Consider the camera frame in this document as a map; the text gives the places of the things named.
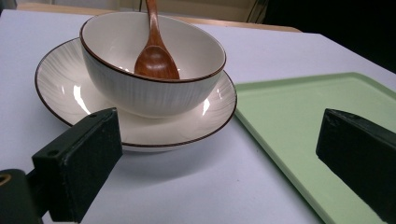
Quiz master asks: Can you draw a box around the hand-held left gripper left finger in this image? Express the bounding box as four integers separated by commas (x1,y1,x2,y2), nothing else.
26,107,123,224

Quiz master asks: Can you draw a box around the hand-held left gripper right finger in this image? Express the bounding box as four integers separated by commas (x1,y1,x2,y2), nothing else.
315,107,396,224

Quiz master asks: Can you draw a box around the light green tray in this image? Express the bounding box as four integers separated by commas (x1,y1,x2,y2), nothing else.
233,72,396,224

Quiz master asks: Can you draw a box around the white ribbed plate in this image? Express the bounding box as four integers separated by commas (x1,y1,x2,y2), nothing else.
35,37,238,153

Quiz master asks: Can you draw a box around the white ribbed bowl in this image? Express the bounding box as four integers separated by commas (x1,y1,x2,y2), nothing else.
79,11,227,119

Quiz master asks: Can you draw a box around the wooden spoon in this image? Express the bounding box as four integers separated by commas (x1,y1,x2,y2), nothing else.
134,0,181,80

